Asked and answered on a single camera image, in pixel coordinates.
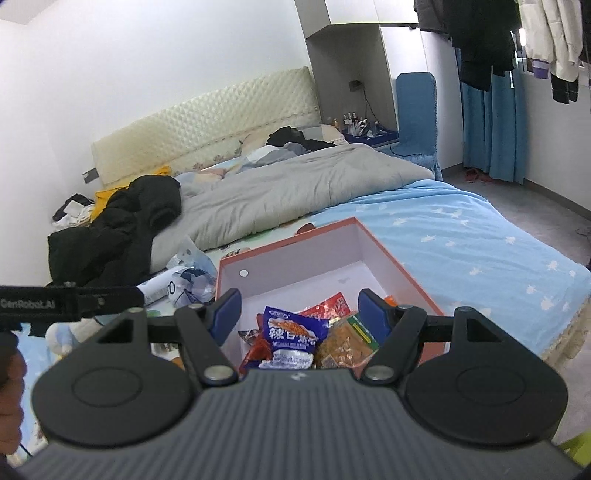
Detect blue white snack bag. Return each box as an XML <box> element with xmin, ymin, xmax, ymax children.
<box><xmin>259</xmin><ymin>307</ymin><xmax>329</xmax><ymax>370</ymax></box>

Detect green clear snack bag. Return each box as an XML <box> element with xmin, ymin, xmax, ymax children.
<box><xmin>314</xmin><ymin>314</ymin><xmax>380</xmax><ymax>370</ymax></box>

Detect red yellow peanut snack bag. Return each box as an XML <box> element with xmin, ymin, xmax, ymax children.
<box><xmin>300</xmin><ymin>292</ymin><xmax>352</xmax><ymax>323</ymax></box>

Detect person left hand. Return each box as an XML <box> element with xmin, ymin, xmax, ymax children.
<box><xmin>0</xmin><ymin>350</ymin><xmax>27</xmax><ymax>455</ymax></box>

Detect blue white plush bird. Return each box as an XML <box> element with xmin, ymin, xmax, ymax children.
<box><xmin>45</xmin><ymin>318</ymin><xmax>102</xmax><ymax>357</ymax></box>

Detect black jacket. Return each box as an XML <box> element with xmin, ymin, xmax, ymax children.
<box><xmin>48</xmin><ymin>175</ymin><xmax>181</xmax><ymax>287</ymax></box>

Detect white cylindrical tube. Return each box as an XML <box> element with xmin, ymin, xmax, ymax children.
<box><xmin>137</xmin><ymin>267</ymin><xmax>180</xmax><ymax>306</ymax></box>

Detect yellow garment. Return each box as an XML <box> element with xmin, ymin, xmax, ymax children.
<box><xmin>90</xmin><ymin>165</ymin><xmax>172</xmax><ymax>222</ymax></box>

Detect clear blue plastic bag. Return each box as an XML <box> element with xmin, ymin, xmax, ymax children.
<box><xmin>166</xmin><ymin>237</ymin><xmax>217</xmax><ymax>309</ymax></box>

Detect light blue star bedsheet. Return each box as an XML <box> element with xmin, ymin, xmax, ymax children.
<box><xmin>308</xmin><ymin>180</ymin><xmax>590</xmax><ymax>358</ymax></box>

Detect small red snack packet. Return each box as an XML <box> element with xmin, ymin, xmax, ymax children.
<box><xmin>238</xmin><ymin>329</ymin><xmax>273</xmax><ymax>375</ymax></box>

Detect pink cardboard box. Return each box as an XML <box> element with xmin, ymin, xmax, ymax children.
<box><xmin>214</xmin><ymin>216</ymin><xmax>447</xmax><ymax>370</ymax></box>

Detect cream quilted headboard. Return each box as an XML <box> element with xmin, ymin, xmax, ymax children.
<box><xmin>91</xmin><ymin>67</ymin><xmax>321</xmax><ymax>188</ymax></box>

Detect grey quilt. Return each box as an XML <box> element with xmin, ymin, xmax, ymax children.
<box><xmin>150</xmin><ymin>144</ymin><xmax>435</xmax><ymax>273</ymax></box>

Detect blue curtain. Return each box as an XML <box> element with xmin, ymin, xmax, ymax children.
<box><xmin>460</xmin><ymin>68</ymin><xmax>529</xmax><ymax>184</ymax></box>

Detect dark clothes pile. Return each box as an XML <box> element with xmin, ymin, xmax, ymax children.
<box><xmin>266</xmin><ymin>126</ymin><xmax>334</xmax><ymax>152</ymax></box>

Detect blue chair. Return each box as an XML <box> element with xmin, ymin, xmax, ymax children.
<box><xmin>392</xmin><ymin>72</ymin><xmax>443</xmax><ymax>180</ymax></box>

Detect hanging dark clothes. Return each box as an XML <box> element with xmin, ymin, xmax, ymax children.
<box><xmin>414</xmin><ymin>0</ymin><xmax>521</xmax><ymax>92</ymax></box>

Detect hanging white jacket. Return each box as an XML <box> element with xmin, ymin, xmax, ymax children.
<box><xmin>518</xmin><ymin>0</ymin><xmax>584</xmax><ymax>105</ymax></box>

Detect grey bedside shelf unit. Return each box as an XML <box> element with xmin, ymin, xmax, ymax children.
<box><xmin>295</xmin><ymin>1</ymin><xmax>418</xmax><ymax>130</ymax></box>

